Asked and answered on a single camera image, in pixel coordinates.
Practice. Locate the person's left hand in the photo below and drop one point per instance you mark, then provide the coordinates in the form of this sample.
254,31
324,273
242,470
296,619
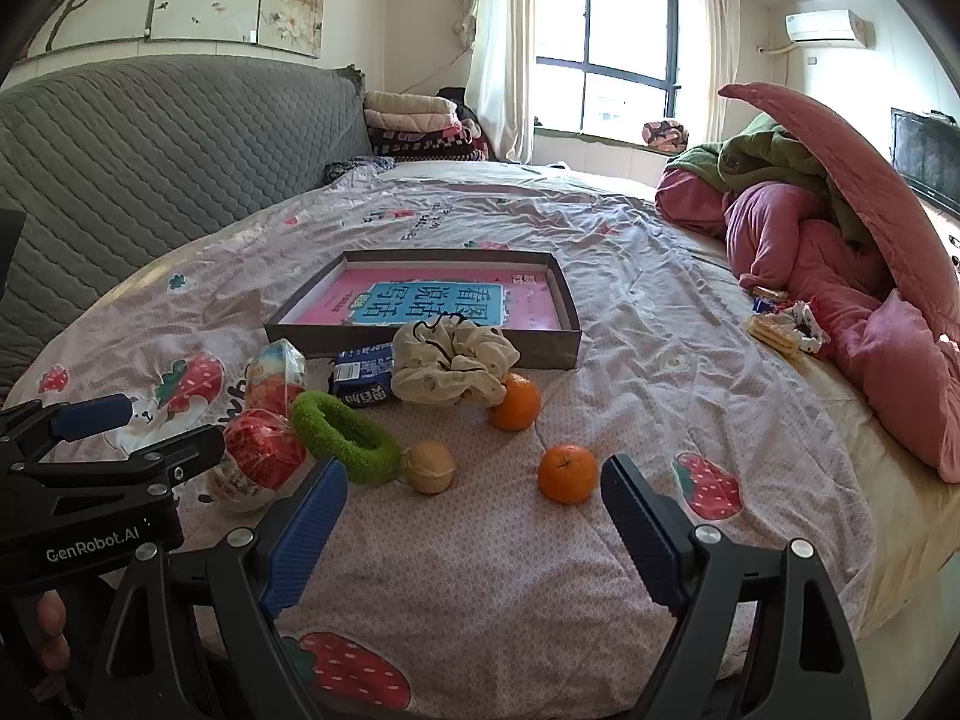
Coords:
52,626

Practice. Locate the green fuzzy scrunchie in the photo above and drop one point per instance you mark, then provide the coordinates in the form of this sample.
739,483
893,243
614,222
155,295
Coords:
352,451

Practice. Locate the cream dotted scrunchie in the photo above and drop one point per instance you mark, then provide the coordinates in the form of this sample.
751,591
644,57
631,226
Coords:
450,379

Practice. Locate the cream mattress sheet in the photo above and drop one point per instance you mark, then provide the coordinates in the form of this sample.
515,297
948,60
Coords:
900,510

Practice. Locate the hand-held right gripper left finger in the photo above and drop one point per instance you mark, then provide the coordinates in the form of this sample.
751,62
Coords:
307,532

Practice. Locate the red egg toy packet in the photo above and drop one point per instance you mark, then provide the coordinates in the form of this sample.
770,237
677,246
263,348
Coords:
259,454

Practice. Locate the shallow grey cardboard box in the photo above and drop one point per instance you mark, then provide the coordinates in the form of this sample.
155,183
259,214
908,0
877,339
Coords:
525,349

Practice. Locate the blue snack packet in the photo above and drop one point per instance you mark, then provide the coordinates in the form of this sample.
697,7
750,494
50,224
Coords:
364,379

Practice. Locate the yellow biscuit packet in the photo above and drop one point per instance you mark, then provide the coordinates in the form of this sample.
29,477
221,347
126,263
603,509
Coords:
772,334

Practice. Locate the cream curtain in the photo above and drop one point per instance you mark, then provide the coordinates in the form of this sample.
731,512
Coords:
712,60
502,52

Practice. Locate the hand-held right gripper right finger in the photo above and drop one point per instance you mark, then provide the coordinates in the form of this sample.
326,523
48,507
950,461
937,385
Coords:
637,532

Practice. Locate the orange mandarin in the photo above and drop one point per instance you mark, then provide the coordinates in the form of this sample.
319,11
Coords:
568,474
516,403

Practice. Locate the white patterned scrunchie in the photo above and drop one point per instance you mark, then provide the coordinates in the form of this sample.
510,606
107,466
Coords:
806,322

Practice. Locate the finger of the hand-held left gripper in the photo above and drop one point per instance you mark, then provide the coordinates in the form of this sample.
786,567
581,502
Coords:
90,418
172,459

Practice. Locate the black bag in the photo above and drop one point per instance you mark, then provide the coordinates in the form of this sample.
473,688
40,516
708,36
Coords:
459,106

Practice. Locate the dark checkered folded blanket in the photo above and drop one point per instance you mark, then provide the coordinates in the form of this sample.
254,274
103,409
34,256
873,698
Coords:
427,146

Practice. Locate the dark blue patterned cloth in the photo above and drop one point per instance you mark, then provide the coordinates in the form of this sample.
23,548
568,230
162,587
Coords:
360,167

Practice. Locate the salmon pink quilted blanket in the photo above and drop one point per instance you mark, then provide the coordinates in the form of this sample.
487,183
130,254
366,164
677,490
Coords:
862,165

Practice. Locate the light blue egg toy packet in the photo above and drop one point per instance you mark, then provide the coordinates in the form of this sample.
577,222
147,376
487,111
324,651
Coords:
276,382

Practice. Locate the white air conditioner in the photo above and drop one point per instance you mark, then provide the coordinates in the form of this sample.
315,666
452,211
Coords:
825,26

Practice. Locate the green blanket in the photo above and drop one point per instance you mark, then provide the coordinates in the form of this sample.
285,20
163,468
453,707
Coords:
757,146

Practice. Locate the grey quilted headboard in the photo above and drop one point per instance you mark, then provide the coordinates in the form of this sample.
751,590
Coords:
150,165

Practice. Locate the black television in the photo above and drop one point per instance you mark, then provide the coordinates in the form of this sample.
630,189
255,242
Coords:
926,157

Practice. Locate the small yellow round fruit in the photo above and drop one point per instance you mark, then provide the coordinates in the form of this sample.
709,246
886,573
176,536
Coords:
429,469

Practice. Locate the cream folded blanket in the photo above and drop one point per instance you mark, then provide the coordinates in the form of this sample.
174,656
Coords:
409,103

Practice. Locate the floral cushion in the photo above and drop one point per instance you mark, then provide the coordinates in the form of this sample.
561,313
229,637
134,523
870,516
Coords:
666,135

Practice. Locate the orange snack packet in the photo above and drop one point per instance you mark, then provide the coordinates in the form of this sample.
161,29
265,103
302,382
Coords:
769,292

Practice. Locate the pink folded blanket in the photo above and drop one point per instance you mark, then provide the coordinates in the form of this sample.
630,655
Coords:
416,125

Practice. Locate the blue candy wrapper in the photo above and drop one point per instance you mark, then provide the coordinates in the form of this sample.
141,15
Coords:
763,306

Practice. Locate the dark framed window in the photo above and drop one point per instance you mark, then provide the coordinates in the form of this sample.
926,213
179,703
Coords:
607,52

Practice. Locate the strawberry print bed sheet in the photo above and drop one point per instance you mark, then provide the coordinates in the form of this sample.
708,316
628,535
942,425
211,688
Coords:
487,577

